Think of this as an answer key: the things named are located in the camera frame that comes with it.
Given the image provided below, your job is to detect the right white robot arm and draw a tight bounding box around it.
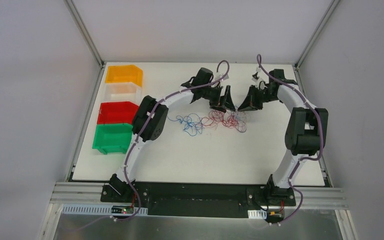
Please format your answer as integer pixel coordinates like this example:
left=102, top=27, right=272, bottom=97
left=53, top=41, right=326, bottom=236
left=238, top=69, right=329, bottom=206

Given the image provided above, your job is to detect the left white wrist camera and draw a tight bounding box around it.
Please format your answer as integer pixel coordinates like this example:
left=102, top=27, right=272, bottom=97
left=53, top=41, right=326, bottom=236
left=214, top=72, right=229, bottom=83

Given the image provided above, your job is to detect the green plastic bin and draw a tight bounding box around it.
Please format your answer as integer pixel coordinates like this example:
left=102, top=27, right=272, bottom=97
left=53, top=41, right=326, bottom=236
left=92, top=123, right=133, bottom=155

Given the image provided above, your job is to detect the blue thin cable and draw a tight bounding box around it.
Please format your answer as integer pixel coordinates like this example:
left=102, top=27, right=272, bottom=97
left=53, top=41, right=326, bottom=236
left=167, top=112, right=209, bottom=137

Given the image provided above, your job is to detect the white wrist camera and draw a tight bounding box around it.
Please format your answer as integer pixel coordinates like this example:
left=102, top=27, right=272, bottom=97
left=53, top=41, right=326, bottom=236
left=214, top=72, right=229, bottom=83
left=252, top=72, right=266, bottom=89

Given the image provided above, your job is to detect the orange plastic bin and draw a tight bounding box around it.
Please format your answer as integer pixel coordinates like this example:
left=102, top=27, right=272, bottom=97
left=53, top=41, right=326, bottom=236
left=105, top=64, right=143, bottom=87

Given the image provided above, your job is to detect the aluminium frame rail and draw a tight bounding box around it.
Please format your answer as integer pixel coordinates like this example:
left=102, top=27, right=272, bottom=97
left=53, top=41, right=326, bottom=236
left=49, top=181, right=113, bottom=205

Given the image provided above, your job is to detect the white slotted cable duct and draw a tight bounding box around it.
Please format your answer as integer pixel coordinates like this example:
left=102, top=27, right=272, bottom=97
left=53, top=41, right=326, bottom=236
left=61, top=204, right=148, bottom=217

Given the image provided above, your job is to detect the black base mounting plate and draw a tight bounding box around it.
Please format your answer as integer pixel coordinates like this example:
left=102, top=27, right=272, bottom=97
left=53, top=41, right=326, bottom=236
left=100, top=180, right=296, bottom=218

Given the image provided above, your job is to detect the clear plastic bin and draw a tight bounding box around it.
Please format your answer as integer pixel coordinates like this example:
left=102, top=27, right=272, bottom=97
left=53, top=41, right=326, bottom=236
left=103, top=82, right=142, bottom=104

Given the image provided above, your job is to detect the red plastic bin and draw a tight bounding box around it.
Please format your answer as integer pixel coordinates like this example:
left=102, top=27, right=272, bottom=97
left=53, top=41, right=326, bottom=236
left=97, top=101, right=139, bottom=125

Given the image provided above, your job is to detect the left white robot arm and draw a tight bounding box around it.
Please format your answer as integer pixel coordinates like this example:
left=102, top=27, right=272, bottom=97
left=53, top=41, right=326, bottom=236
left=100, top=67, right=234, bottom=203

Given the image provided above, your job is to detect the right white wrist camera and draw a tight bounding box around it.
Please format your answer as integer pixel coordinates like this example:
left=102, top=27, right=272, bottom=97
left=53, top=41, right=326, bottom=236
left=252, top=72, right=266, bottom=89

